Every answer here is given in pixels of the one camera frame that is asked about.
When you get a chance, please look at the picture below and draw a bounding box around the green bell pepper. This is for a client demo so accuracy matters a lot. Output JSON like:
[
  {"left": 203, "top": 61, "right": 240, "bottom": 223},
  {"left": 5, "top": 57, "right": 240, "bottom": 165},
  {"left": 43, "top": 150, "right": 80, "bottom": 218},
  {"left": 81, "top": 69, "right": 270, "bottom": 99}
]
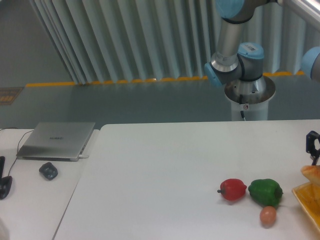
[{"left": 248, "top": 178, "right": 283, "bottom": 208}]

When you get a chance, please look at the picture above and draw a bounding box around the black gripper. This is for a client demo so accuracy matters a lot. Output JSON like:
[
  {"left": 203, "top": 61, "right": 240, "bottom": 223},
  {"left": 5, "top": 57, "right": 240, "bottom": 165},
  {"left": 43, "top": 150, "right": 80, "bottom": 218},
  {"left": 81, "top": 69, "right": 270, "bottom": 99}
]
[{"left": 306, "top": 130, "right": 320, "bottom": 166}]

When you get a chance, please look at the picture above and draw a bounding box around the folded white partition screen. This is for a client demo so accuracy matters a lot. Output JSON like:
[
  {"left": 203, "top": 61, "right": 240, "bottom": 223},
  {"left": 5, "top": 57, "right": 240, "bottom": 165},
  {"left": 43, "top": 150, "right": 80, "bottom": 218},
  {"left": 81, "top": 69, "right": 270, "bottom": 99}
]
[{"left": 31, "top": 0, "right": 320, "bottom": 84}]

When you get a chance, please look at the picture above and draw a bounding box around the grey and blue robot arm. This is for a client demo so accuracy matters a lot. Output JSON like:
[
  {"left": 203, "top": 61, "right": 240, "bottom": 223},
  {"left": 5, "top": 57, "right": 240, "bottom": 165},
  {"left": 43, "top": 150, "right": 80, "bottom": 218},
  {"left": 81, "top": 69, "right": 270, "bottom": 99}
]
[{"left": 204, "top": 0, "right": 320, "bottom": 166}]

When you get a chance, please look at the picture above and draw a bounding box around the yellow plastic tray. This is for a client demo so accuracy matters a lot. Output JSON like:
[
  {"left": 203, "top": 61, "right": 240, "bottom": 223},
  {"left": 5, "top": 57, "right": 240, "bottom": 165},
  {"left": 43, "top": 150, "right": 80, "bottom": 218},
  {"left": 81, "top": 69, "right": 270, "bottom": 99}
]
[{"left": 292, "top": 182, "right": 320, "bottom": 228}]

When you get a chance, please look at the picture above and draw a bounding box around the silver laptop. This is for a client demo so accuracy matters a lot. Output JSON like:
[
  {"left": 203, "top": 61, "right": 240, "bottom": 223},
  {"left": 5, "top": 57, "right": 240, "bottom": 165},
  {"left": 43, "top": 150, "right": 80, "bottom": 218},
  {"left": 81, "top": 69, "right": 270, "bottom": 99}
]
[{"left": 16, "top": 122, "right": 95, "bottom": 162}]

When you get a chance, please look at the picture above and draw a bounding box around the red bell pepper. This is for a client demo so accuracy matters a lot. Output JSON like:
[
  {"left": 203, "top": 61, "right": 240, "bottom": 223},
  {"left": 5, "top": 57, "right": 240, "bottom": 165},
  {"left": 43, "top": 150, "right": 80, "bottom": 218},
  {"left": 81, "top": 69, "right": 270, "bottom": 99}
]
[{"left": 217, "top": 178, "right": 247, "bottom": 201}]

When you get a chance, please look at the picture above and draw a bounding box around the triangular bread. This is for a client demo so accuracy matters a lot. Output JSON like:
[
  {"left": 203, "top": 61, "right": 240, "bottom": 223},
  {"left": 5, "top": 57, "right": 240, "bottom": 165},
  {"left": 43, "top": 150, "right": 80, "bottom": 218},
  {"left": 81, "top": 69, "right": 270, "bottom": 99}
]
[{"left": 300, "top": 165, "right": 320, "bottom": 186}]

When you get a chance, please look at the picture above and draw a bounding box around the brown egg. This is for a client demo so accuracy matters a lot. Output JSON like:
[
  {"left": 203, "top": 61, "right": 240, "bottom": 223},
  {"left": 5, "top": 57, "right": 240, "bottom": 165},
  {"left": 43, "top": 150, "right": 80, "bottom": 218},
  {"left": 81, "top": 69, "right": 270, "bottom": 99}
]
[{"left": 259, "top": 206, "right": 277, "bottom": 226}]

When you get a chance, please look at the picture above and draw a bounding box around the black cable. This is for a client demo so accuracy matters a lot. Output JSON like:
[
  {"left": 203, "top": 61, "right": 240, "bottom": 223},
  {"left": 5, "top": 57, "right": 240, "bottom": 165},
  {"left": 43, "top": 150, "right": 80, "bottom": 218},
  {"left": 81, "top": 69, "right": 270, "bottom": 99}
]
[{"left": 0, "top": 127, "right": 38, "bottom": 177}]

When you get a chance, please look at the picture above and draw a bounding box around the black handheld scanner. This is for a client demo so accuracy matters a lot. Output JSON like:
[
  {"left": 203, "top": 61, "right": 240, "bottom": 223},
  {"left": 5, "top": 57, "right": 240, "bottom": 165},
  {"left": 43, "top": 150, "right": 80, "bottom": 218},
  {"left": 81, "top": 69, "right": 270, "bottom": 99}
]
[{"left": 0, "top": 156, "right": 13, "bottom": 200}]

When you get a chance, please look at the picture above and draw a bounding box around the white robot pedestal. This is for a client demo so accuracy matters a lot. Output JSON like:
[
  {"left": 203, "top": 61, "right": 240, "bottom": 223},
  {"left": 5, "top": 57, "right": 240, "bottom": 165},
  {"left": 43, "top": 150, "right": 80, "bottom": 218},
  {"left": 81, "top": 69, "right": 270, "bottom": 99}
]
[{"left": 224, "top": 76, "right": 276, "bottom": 121}]

